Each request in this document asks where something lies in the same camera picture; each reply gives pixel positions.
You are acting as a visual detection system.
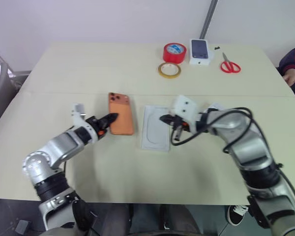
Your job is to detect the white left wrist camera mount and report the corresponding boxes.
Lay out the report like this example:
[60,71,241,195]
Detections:
[70,103,99,144]

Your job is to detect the white phone box base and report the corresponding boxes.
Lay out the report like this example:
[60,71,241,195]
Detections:
[140,105,172,153]

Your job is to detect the navy and red jacket sleeve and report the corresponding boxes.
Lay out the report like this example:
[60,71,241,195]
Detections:
[278,45,295,109]

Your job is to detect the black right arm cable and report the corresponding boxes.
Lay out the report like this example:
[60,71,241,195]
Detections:
[171,106,256,153]

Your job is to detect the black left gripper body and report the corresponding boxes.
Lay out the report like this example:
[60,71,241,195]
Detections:
[85,116,112,137]

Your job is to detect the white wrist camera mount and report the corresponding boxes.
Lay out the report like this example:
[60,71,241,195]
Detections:
[171,95,200,133]
[70,103,99,144]

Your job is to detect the black and white sneaker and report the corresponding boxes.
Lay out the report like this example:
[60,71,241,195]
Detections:
[227,204,249,226]

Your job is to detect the red tape roll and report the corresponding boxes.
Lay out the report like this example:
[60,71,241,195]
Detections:
[162,42,186,64]

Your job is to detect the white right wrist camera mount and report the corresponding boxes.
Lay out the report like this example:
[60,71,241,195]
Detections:
[171,95,200,133]

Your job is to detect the orange smartphone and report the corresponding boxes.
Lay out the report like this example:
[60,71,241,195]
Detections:
[108,92,135,136]

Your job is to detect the white phone box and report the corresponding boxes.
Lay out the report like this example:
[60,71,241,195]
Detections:
[188,38,213,67]

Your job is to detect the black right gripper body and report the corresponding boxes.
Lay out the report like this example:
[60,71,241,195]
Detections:
[167,114,190,131]

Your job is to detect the small black box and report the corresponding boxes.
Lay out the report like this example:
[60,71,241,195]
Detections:
[14,219,31,235]

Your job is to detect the grey aluminium profile post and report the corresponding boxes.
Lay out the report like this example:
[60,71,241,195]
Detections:
[199,0,219,40]

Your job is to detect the grey chair frame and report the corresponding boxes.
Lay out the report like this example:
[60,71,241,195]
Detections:
[0,44,23,107]

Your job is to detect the red handled scissors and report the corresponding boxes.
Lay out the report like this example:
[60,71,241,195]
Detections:
[220,52,241,74]

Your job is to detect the yellow tape roll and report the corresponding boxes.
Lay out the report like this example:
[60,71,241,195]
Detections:
[158,62,182,80]

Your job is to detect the bystander bare hand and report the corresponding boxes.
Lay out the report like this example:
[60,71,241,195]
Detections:
[283,73,295,87]

